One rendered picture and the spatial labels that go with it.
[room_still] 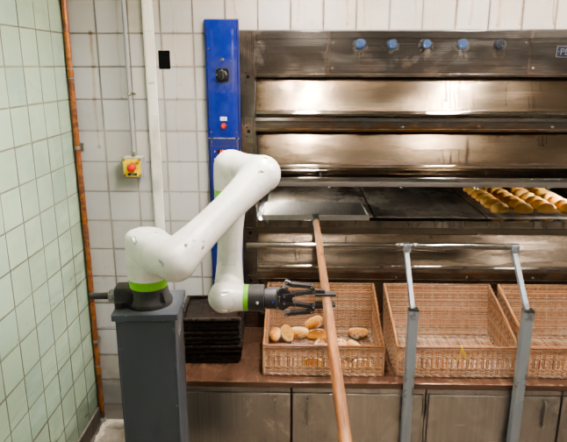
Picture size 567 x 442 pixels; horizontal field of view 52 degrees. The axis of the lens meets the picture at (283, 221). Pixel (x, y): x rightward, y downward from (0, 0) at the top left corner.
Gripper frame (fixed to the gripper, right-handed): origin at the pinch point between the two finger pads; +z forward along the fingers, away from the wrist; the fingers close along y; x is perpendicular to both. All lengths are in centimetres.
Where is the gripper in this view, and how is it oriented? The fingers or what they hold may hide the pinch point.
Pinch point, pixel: (325, 298)
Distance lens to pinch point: 198.8
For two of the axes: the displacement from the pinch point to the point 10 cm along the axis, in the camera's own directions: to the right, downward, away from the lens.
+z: 10.0, 0.1, -0.4
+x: -0.4, 2.6, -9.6
